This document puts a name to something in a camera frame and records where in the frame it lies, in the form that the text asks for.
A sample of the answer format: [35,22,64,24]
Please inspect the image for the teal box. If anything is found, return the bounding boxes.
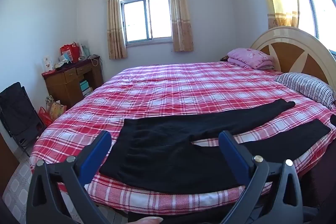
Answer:
[79,80,92,92]

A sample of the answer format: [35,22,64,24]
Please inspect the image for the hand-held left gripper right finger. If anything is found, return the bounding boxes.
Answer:
[218,131,312,224]

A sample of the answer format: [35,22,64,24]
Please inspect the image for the brown wooden desk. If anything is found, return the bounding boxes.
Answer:
[41,56,104,109]

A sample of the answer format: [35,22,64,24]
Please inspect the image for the striped pillow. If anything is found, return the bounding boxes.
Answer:
[274,72,336,110]

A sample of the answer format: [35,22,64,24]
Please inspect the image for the bed with red plaid sheet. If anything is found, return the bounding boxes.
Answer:
[29,61,336,214]

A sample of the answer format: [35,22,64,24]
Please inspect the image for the pale blue paper bag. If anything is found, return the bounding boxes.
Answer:
[80,43,91,57]

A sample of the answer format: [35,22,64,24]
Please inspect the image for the cream and wood headboard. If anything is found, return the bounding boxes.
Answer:
[249,26,336,85]

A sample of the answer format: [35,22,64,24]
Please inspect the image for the red gift bag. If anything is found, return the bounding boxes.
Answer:
[60,42,80,63]

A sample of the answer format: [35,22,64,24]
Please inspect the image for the black pants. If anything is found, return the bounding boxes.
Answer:
[99,98,332,194]

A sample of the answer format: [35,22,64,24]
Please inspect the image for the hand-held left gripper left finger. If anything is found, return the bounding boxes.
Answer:
[26,131,113,224]

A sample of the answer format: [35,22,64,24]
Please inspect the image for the yellow patterned gift bag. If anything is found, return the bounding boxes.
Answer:
[49,101,67,121]

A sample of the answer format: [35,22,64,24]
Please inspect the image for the white printed card box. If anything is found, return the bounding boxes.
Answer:
[43,56,54,72]

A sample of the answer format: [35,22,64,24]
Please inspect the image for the brown wooden door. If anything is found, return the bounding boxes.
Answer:
[0,132,20,191]

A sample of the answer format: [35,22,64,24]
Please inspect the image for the folded pink blanket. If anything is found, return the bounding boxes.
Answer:
[227,48,275,69]

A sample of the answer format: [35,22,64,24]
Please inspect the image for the black folding chair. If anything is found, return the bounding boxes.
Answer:
[0,82,47,157]

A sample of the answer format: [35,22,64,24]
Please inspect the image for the red plastic bag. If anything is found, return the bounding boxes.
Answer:
[38,107,53,127]

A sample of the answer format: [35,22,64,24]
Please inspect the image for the beige floral curtain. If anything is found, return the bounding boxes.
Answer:
[106,0,128,60]
[168,0,194,52]

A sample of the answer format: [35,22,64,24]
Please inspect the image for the sliding glass window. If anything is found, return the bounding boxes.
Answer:
[119,0,174,46]

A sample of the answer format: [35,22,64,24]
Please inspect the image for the person's left hand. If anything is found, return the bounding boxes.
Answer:
[135,216,164,224]

